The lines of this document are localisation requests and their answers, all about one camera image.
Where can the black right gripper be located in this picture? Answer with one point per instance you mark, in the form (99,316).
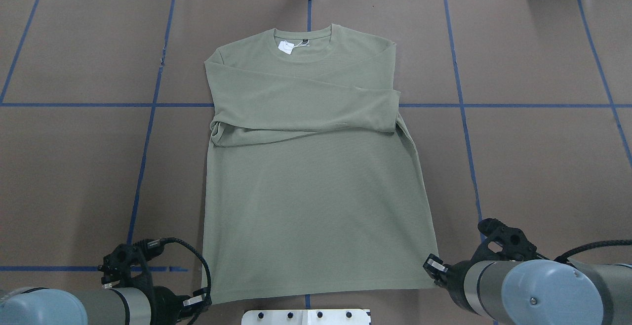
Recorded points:
(454,276)

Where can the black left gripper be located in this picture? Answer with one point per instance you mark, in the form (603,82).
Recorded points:
(167,299)

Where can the olive green long-sleeve shirt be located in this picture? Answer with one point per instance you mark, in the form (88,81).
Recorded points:
(314,183)

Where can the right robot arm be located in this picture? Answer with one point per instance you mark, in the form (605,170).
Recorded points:
(508,281)

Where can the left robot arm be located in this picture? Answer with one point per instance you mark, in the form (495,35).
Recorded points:
(128,295)

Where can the white paper price tag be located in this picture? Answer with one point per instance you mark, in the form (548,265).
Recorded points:
(286,47)

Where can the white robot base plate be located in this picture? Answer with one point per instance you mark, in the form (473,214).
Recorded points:
(308,317)

